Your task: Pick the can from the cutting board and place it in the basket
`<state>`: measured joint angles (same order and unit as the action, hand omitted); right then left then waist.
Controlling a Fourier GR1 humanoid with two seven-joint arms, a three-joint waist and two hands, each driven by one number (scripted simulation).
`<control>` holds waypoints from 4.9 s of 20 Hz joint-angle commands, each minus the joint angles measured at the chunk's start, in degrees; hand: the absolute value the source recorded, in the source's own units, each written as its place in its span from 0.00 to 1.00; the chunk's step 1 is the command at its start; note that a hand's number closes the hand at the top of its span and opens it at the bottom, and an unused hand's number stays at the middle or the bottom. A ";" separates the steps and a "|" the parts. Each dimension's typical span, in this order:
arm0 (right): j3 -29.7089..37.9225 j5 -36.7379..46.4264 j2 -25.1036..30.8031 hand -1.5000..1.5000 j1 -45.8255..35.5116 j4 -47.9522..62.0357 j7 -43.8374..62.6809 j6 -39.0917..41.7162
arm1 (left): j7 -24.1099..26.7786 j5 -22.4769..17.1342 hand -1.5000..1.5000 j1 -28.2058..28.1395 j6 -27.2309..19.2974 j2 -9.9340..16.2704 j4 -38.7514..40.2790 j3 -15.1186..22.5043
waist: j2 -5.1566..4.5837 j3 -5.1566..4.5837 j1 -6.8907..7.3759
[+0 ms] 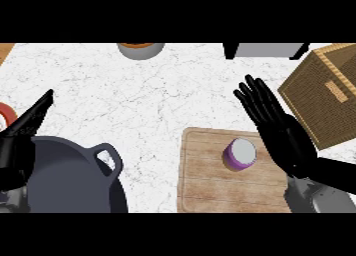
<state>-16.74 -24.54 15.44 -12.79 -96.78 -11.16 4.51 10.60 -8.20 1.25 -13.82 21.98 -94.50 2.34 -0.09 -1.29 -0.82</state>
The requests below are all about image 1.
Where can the brown wicker basket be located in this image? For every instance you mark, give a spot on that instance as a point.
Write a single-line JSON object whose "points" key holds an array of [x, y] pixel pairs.
{"points": [[333, 96]]}

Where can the wooden cutting board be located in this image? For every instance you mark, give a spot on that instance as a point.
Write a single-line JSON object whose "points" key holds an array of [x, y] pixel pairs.
{"points": [[219, 186]]}

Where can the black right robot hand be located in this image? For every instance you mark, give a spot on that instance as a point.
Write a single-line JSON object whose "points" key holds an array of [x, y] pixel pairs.
{"points": [[283, 133]]}

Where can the grey cup with orange rim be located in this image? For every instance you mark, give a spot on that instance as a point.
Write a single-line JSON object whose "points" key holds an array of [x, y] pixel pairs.
{"points": [[141, 51]]}

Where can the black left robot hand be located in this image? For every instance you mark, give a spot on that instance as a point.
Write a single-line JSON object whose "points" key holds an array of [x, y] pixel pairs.
{"points": [[15, 140]]}

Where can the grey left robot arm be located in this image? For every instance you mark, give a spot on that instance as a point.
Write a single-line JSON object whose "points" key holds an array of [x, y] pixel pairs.
{"points": [[7, 200]]}

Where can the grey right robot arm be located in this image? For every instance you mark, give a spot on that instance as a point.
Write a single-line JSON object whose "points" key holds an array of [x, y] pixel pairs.
{"points": [[320, 197]]}

